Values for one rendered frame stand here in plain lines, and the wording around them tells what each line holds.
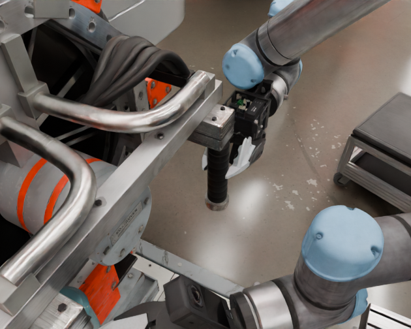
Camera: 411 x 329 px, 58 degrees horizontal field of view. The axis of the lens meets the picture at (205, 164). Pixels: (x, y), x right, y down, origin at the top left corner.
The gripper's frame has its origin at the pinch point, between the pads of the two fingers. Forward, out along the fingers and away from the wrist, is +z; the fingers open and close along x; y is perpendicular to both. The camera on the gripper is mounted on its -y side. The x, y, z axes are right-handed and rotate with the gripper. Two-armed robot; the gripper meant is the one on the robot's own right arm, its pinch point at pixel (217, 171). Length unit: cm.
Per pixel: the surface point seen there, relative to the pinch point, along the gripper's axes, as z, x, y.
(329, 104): -150, 1, -83
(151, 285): -3, -24, -69
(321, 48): -214, -21, -83
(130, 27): -35, -42, 2
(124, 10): -33, -43, 7
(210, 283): -16, -8, -75
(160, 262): -15, -28, -75
